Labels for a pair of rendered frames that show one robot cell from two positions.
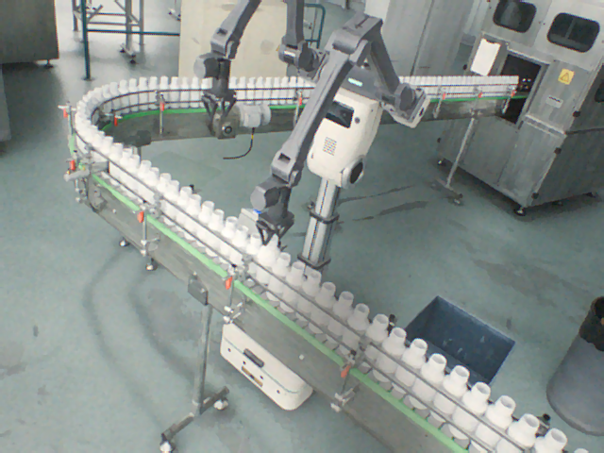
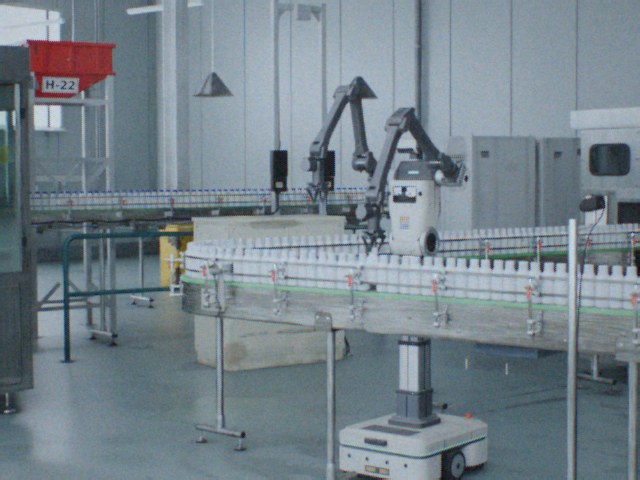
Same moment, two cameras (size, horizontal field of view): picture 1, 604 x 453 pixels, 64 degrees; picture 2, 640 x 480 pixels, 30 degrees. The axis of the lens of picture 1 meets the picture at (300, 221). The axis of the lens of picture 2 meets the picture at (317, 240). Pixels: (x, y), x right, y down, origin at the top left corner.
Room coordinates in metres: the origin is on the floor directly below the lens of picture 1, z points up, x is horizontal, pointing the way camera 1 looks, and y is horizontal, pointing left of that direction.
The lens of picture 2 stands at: (-4.25, -0.18, 1.53)
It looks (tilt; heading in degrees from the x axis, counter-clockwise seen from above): 3 degrees down; 5
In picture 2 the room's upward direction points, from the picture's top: straight up
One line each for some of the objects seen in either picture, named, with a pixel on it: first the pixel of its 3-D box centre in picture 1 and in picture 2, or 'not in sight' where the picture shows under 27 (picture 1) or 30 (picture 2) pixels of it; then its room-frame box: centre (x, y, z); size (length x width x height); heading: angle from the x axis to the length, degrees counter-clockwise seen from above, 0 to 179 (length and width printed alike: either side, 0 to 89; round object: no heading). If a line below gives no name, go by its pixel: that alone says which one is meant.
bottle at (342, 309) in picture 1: (341, 317); (428, 276); (1.05, -0.17, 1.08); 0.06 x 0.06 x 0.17
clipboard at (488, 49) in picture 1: (484, 57); (595, 215); (4.90, -1.40, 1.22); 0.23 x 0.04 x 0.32; 39
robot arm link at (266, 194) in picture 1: (274, 186); (369, 205); (1.18, 0.09, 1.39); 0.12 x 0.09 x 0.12; 146
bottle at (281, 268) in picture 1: (279, 276); (383, 273); (1.17, 0.03, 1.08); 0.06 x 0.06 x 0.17
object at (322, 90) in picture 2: not in sight; (323, 121); (7.73, 0.87, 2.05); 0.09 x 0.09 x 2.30; 57
